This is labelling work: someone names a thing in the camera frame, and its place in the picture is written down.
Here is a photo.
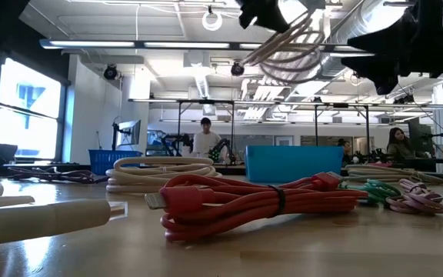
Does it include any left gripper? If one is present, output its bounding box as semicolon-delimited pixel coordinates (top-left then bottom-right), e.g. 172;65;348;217
238;0;326;34

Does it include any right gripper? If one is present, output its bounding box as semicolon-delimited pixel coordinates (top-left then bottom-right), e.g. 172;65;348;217
341;0;443;95

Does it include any beige cable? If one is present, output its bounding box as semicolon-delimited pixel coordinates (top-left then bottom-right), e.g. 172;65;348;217
241;9;327;86
342;163;443;185

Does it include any green USB cable bundle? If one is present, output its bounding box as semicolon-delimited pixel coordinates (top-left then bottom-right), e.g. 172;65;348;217
338;179;401;205

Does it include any pink USB cable bundle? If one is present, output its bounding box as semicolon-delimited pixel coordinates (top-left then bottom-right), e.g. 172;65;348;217
385;178;443;215

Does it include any red USB cable bundle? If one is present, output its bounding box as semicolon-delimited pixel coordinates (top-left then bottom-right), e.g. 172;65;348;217
144;172;368;242

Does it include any dark purple cable bundle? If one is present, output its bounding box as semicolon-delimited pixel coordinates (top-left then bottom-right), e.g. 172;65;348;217
8;165;109;185

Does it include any white braided HDMI cable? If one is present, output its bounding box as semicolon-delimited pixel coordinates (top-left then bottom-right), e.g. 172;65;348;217
0;175;128;251

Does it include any dark background monitor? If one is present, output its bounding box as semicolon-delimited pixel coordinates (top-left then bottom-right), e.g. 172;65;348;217
408;117;435;155

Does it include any person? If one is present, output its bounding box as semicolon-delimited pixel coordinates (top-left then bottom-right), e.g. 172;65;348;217
192;117;223;159
336;138;355;167
385;127;417;161

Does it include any dark background desk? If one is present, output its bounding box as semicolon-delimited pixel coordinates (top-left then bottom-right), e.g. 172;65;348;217
351;155;443;174

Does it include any long ceiling light bar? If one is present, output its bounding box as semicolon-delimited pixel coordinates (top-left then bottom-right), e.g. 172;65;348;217
39;38;376;53

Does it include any blue plastic bin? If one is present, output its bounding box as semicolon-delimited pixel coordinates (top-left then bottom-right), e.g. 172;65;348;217
244;145;345;184

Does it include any monitor on black stand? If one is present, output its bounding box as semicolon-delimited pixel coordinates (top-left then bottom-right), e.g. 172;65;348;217
111;118;142;152

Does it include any large window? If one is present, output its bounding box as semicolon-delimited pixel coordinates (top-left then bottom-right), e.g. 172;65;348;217
0;57;67;162

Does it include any white hanging ring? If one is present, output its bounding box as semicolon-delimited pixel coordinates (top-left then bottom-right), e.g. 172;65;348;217
202;10;224;32

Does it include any black background rack frame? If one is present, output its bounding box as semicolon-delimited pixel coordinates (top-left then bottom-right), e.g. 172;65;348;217
177;100;371;157

